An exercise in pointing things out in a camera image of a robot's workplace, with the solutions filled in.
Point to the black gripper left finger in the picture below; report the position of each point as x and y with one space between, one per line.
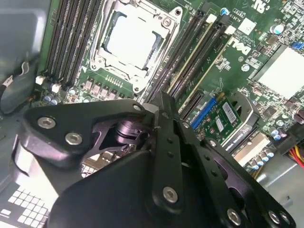
59 123

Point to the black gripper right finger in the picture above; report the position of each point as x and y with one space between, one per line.
202 152

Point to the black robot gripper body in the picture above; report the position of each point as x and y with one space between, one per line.
107 202

